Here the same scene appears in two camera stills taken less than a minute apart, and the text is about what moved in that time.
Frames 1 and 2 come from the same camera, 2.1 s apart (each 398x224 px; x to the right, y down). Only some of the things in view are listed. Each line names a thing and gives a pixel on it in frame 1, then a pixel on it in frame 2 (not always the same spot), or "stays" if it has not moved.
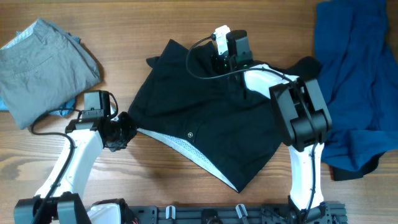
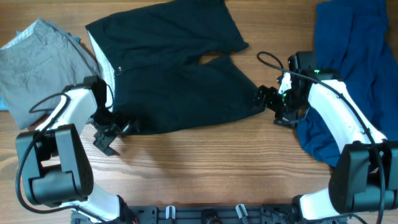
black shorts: (186, 98) to (151, 57)
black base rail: (251, 214) stays
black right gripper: (219, 62) to (275, 104)
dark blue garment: (357, 45) stays
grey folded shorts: (42, 70) stays
